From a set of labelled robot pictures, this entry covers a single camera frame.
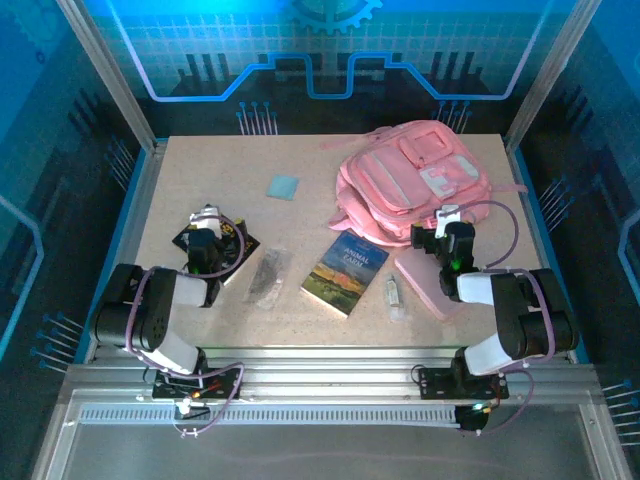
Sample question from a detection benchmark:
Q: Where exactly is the black book with yellow print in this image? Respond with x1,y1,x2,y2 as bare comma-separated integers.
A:
172,214,261,287

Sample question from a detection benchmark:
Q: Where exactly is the pink pencil case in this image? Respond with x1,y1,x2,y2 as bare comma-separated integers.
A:
394,248,464,321

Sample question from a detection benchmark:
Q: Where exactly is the pink student backpack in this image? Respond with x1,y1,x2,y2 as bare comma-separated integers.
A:
319,118,529,249

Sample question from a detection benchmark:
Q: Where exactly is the clear bag of black pens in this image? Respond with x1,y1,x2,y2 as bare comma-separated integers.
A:
243,246,294,310

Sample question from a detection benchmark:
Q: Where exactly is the small glue stick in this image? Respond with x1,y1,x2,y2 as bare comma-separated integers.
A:
384,273,410,322

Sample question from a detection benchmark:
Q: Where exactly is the light blue sticky note pad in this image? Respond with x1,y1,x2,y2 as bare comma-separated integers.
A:
265,174,300,201

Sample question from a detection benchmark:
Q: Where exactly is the Animal Farm paperback book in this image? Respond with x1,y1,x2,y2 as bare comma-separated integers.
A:
300,229,390,317

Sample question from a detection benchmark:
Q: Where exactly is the small controller board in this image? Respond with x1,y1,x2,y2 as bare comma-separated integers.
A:
172,397,212,422
454,402,494,435

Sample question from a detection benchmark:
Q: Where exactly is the grey metal lower tray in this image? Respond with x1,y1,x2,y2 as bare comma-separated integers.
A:
29,389,634,480

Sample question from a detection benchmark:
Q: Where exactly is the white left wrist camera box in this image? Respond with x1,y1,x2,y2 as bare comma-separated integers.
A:
192,203,224,236

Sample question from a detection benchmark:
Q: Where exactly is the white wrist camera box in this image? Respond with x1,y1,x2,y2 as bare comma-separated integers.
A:
434,204,459,239
192,203,224,236

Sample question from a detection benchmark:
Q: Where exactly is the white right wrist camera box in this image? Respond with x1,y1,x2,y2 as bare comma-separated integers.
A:
434,204,459,239

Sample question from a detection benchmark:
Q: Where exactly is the aluminium table side rail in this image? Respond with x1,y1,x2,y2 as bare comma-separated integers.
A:
84,139,169,361
502,134,576,361

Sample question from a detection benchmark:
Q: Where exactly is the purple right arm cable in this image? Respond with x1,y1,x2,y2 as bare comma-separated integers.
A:
464,199,556,436

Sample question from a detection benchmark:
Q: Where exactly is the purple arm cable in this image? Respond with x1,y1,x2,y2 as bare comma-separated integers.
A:
124,214,247,439
464,199,556,436

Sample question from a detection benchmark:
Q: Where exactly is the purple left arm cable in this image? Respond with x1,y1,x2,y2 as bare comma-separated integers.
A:
124,214,247,439

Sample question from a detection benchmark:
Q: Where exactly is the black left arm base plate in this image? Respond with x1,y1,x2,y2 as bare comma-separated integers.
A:
152,367,241,401

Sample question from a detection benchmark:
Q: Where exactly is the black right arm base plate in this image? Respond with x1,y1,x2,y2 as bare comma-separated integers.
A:
417,367,509,401

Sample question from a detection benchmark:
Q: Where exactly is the aluminium front rail beam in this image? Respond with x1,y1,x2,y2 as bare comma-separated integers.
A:
64,344,604,401

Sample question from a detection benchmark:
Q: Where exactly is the aluminium frame post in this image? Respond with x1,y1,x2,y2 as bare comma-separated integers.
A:
504,0,604,151
54,0,159,151

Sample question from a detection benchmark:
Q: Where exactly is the slotted grey cable duct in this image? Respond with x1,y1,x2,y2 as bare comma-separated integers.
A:
78,405,464,427

